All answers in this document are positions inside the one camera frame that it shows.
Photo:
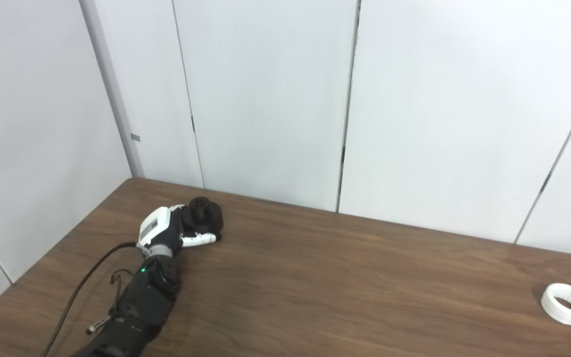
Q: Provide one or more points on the round black stepped part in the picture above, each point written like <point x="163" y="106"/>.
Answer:
<point x="206" y="215"/>

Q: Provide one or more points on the grey wall corner post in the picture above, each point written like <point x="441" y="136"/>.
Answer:
<point x="117" y="99"/>

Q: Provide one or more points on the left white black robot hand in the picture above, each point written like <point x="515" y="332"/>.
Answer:
<point x="159" y="228"/>

